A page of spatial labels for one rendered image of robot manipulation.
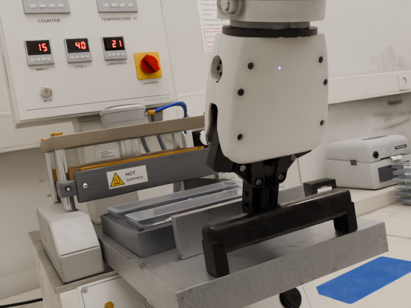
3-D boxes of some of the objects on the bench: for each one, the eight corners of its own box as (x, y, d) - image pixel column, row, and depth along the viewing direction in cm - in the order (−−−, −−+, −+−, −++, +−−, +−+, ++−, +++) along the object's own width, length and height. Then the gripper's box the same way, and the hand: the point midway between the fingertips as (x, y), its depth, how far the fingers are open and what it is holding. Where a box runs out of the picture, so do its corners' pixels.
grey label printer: (326, 187, 162) (320, 143, 161) (365, 178, 170) (359, 135, 169) (377, 191, 140) (370, 140, 139) (418, 179, 148) (412, 132, 147)
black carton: (305, 202, 141) (302, 182, 140) (329, 197, 143) (326, 177, 142) (314, 205, 135) (311, 183, 135) (338, 199, 137) (335, 178, 137)
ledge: (181, 243, 131) (178, 229, 131) (358, 188, 174) (357, 177, 174) (236, 260, 106) (233, 243, 105) (429, 190, 149) (427, 178, 148)
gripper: (311, 11, 40) (295, 187, 46) (163, 14, 33) (170, 220, 40) (375, 14, 33) (347, 218, 40) (209, 19, 27) (208, 262, 33)
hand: (260, 200), depth 39 cm, fingers closed
